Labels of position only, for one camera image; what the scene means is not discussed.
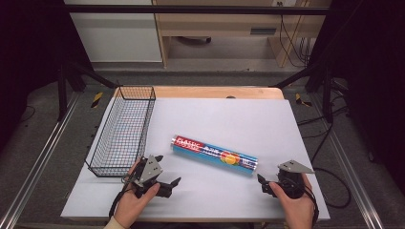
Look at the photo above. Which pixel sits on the person's left hand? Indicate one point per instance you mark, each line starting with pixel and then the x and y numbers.
pixel 132 206

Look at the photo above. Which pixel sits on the white cabinet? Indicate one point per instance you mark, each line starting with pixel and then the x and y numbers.
pixel 117 35

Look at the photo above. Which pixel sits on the blue plastic wrap roll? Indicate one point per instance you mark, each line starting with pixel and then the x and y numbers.
pixel 213 154

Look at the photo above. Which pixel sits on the light wooden desk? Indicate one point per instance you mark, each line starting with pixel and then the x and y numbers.
pixel 219 22

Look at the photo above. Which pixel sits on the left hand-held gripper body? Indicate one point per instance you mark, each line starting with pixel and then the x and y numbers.
pixel 147 171

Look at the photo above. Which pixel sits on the black metal crossbar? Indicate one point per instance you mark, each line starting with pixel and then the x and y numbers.
pixel 191 9

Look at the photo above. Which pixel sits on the black metal stand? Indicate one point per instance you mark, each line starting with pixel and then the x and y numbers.
pixel 321 82
pixel 68 82

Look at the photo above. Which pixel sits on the wooden table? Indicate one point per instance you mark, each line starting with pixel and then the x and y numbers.
pixel 216 92

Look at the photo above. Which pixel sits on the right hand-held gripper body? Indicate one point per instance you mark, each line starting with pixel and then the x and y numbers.
pixel 290 183

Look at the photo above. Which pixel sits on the white table mat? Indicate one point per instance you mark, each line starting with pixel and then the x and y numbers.
pixel 229 124

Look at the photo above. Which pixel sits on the person's right hand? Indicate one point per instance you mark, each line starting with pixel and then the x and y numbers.
pixel 299 211

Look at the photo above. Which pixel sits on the aluminium floor rail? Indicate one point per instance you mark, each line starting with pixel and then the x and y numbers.
pixel 347 165
pixel 41 152

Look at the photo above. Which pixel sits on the black curtain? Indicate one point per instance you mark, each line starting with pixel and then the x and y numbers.
pixel 28 47
pixel 372 63

